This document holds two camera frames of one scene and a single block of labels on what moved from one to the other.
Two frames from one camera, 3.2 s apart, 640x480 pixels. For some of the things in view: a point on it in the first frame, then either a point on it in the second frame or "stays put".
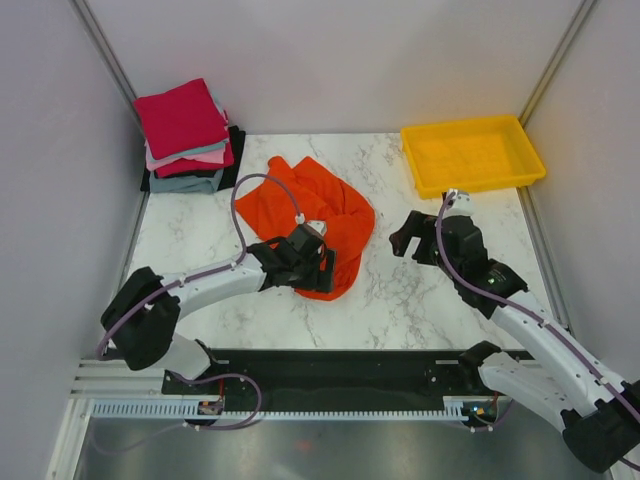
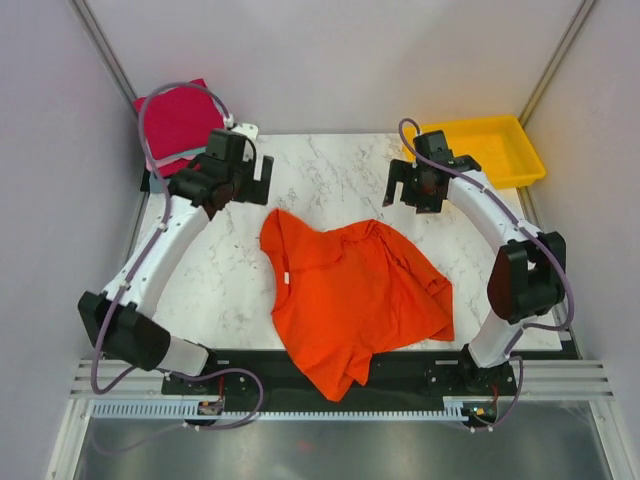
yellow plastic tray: x=470 y=154 stays put
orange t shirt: x=321 y=196 -> x=344 y=294
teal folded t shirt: x=190 y=152 stays put
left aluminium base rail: x=99 y=379 stays put
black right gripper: x=417 y=225 -> x=402 y=171
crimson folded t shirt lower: x=191 y=167 stays put
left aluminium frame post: x=103 y=49 stays put
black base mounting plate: x=329 y=375 stays put
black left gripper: x=325 y=280 -> x=256 y=191
